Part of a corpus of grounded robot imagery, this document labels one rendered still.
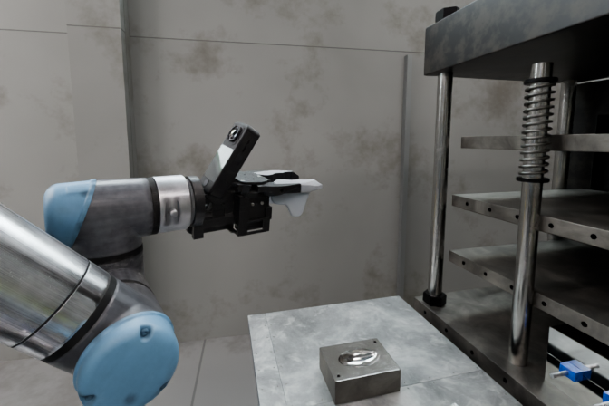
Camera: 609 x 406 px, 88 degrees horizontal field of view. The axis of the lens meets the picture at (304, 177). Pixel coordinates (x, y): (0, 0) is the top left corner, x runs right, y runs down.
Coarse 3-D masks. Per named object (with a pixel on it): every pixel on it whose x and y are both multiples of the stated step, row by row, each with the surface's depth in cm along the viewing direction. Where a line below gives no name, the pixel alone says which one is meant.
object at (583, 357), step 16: (560, 336) 93; (576, 336) 91; (560, 352) 93; (576, 352) 89; (592, 352) 85; (608, 352) 85; (592, 368) 85; (608, 368) 82; (560, 384) 94; (576, 384) 89; (592, 384) 85; (608, 384) 82; (576, 400) 89; (592, 400) 85
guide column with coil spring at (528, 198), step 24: (552, 72) 93; (528, 120) 97; (528, 168) 98; (528, 192) 98; (528, 216) 98; (528, 240) 99; (528, 264) 100; (528, 288) 100; (528, 312) 101; (528, 336) 103
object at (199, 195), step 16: (192, 176) 44; (240, 176) 49; (256, 176) 50; (240, 192) 46; (256, 192) 46; (208, 208) 45; (224, 208) 46; (240, 208) 45; (256, 208) 48; (192, 224) 43; (208, 224) 45; (224, 224) 46; (240, 224) 46; (256, 224) 49
